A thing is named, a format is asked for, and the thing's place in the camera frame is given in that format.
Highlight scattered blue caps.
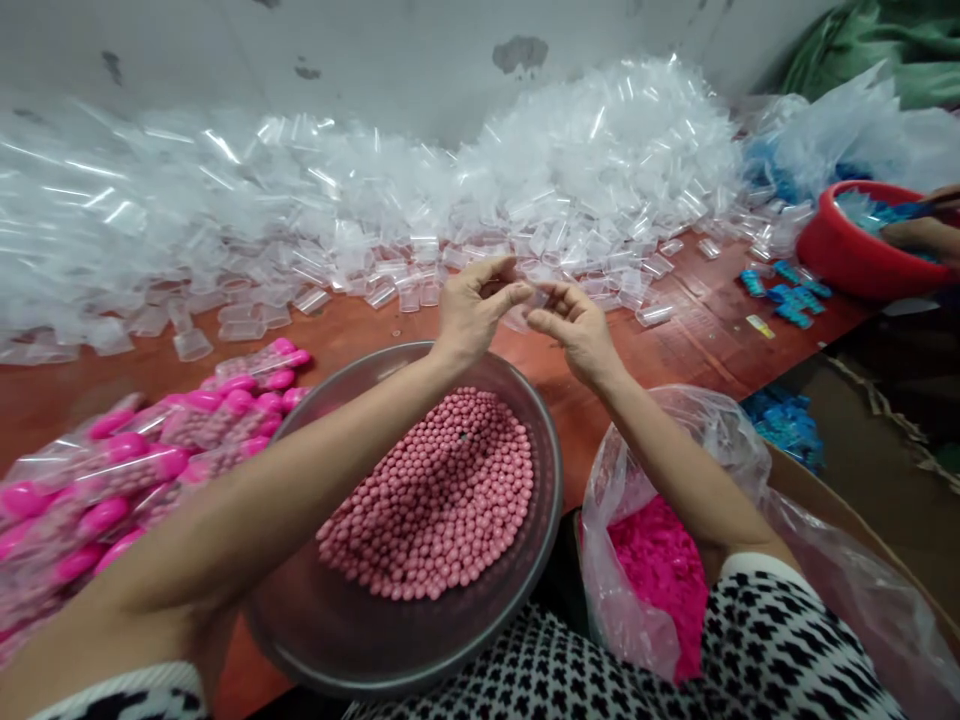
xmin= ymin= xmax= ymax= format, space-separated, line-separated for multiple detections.
xmin=738 ymin=257 xmax=832 ymax=329

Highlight heap of blue caps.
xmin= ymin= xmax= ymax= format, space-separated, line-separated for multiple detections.
xmin=834 ymin=187 xmax=940 ymax=262

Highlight red plastic basin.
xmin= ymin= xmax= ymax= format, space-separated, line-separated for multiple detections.
xmin=794 ymin=179 xmax=960 ymax=303

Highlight pile of pink-capped filled tubes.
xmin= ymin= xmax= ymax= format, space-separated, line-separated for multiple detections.
xmin=0 ymin=336 xmax=313 ymax=655

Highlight round metal bowl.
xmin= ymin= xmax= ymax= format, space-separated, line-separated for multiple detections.
xmin=243 ymin=341 xmax=565 ymax=700

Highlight person's body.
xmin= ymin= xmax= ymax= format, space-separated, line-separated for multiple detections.
xmin=341 ymin=598 xmax=721 ymax=720

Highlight clear plastic tube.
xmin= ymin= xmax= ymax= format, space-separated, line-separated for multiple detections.
xmin=500 ymin=280 xmax=558 ymax=333

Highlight person's left hand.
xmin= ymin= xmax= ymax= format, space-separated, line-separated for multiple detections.
xmin=436 ymin=254 xmax=535 ymax=362

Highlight person's right hand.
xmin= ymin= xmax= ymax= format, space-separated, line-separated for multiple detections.
xmin=524 ymin=281 xmax=625 ymax=386

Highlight green woven sack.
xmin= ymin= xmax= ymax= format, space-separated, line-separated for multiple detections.
xmin=778 ymin=0 xmax=960 ymax=115

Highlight brown cardboard box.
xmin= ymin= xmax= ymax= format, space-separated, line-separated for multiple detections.
xmin=572 ymin=440 xmax=960 ymax=676

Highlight pile of clear tubes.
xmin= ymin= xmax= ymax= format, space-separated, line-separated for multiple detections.
xmin=0 ymin=50 xmax=820 ymax=367

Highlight pile of blue caps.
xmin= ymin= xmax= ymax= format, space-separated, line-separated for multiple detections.
xmin=740 ymin=389 xmax=828 ymax=475

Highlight heap of pink caps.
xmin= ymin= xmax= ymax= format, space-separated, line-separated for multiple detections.
xmin=603 ymin=493 xmax=711 ymax=685

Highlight large clear plastic bag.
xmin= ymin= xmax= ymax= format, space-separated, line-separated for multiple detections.
xmin=580 ymin=383 xmax=960 ymax=720

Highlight heap of pink candy balls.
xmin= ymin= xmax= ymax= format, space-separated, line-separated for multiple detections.
xmin=314 ymin=386 xmax=538 ymax=604

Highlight clear bag with blue caps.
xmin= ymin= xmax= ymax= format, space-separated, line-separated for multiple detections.
xmin=738 ymin=59 xmax=960 ymax=205

